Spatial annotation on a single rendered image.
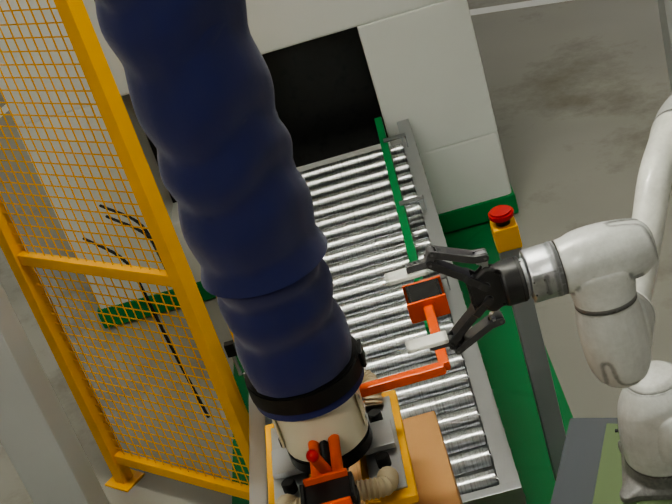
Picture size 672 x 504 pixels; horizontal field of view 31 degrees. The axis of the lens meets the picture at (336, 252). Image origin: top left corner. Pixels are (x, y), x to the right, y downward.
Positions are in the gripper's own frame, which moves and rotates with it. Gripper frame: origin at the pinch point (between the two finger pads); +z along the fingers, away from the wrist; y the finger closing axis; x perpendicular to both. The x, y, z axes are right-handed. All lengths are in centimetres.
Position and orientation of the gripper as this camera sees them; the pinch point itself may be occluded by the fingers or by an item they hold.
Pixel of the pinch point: (402, 312)
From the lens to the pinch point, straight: 193.9
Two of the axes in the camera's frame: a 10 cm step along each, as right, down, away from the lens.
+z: -9.6, 2.8, 0.5
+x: -0.9, -4.8, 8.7
